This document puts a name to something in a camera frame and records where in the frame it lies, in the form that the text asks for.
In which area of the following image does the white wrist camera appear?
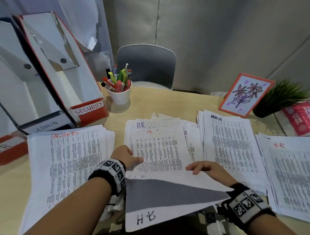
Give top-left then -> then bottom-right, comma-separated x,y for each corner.
106,195 -> 126,218
204,212 -> 228,235

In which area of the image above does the person's left forearm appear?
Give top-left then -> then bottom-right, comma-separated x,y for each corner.
23,177 -> 112,235

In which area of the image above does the unsorted paper pile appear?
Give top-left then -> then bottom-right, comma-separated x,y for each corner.
123,112 -> 204,175

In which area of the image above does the paper sheet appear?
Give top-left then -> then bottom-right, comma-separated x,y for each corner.
125,170 -> 234,233

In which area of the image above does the HR paper pile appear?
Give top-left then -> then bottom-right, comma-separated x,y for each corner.
255,132 -> 310,222

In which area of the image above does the black right wristband with markers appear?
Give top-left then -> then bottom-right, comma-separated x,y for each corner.
218,183 -> 276,224

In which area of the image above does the orange framed flower drawing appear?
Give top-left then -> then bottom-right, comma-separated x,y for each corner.
218,73 -> 276,118

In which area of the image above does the bunch of coloured markers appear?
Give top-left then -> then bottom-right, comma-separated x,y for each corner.
101,63 -> 132,93

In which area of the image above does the black left wristband with markers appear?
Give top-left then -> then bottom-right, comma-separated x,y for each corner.
88,158 -> 126,197

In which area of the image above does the admin paper pile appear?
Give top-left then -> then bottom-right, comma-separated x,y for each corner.
196,109 -> 268,195

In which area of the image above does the white pen cup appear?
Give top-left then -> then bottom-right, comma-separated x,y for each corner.
106,81 -> 132,105

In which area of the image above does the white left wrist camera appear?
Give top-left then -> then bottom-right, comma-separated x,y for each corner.
106,195 -> 126,218

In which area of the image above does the person's left hand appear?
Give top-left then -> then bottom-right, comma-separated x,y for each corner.
110,145 -> 144,170

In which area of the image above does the grey chair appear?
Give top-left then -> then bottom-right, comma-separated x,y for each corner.
117,44 -> 177,90

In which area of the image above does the security paper pile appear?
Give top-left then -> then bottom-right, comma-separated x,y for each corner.
18,125 -> 116,235

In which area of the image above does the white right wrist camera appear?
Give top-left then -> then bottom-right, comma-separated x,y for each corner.
204,212 -> 228,235

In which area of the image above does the person's right forearm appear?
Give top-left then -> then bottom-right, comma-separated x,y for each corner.
247,214 -> 298,235

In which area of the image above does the person's right hand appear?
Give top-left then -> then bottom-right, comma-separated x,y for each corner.
185,161 -> 239,187

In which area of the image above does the black admin file box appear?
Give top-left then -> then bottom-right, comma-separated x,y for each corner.
0,18 -> 76,135

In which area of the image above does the person's dark shirt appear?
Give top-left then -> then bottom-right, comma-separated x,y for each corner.
140,214 -> 206,235

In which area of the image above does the red white paper towel pack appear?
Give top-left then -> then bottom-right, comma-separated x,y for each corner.
276,101 -> 310,137

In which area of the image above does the green plant in black pot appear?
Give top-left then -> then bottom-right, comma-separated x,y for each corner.
252,80 -> 310,118

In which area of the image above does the black wristband with markers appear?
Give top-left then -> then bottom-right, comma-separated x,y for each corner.
218,183 -> 276,224
88,158 -> 126,197

